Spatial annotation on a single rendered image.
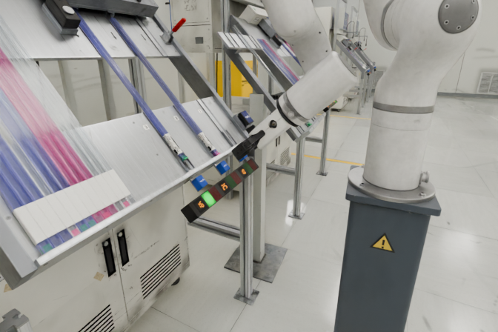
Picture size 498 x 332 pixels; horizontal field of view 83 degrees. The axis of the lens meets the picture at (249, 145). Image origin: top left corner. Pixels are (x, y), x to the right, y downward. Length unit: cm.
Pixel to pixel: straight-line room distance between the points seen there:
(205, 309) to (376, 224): 85
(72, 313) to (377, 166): 91
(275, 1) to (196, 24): 141
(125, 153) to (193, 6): 146
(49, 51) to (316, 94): 58
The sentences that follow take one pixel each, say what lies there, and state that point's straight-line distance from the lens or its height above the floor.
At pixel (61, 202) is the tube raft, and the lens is 55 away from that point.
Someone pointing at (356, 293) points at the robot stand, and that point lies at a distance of 85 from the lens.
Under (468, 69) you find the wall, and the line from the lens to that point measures 837.
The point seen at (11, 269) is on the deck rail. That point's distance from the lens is 52.
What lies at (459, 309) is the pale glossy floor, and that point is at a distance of 159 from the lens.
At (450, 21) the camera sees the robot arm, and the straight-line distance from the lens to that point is 59.
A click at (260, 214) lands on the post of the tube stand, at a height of 28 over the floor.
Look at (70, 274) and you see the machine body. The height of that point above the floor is 42.
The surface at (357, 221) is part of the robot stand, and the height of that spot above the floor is 63.
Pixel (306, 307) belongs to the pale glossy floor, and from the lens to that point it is 136.
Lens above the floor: 100
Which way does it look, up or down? 18 degrees down
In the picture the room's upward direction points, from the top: straight up
